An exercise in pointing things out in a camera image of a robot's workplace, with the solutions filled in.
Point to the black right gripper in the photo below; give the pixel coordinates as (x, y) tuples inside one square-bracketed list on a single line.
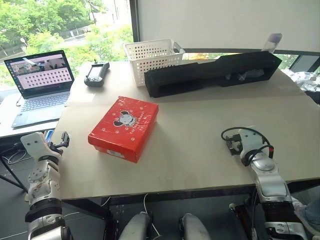
[(237, 145)]

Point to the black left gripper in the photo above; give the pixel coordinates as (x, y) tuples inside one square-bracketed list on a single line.
[(55, 147)]

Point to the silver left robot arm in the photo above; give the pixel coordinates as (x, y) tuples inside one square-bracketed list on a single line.
[(42, 185)]

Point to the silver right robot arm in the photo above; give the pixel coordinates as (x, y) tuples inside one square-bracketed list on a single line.
[(271, 185)]

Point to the red cardboard box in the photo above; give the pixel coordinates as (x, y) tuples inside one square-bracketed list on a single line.
[(130, 138)]

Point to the small blue device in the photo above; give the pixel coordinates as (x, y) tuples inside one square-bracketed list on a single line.
[(49, 135)]

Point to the grey open laptop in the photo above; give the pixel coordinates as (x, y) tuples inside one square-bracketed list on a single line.
[(37, 100)]

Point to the white side desk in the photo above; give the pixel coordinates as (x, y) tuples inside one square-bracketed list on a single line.
[(10, 130)]

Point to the black handheld remote controller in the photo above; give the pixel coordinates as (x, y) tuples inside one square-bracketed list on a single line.
[(96, 72)]

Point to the long black open box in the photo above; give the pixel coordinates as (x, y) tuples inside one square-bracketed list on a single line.
[(200, 75)]

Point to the silver rounded robot leg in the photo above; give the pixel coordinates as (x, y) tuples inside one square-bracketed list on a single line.
[(136, 226), (193, 226)]

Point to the cluttered white cloth pile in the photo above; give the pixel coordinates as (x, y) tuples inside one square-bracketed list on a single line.
[(306, 80)]

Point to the blue jeans clad person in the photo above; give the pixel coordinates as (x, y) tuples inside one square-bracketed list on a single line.
[(310, 215)]

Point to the white perforated plastic basket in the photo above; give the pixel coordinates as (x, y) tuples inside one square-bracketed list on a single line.
[(155, 62)]

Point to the white projection board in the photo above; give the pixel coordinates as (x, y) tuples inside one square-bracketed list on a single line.
[(225, 22)]

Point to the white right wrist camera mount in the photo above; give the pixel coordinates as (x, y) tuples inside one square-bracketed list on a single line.
[(250, 140)]

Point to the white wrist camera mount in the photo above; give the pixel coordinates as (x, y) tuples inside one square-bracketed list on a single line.
[(250, 140), (33, 146)]

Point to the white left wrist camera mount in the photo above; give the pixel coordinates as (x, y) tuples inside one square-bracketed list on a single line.
[(33, 146)]

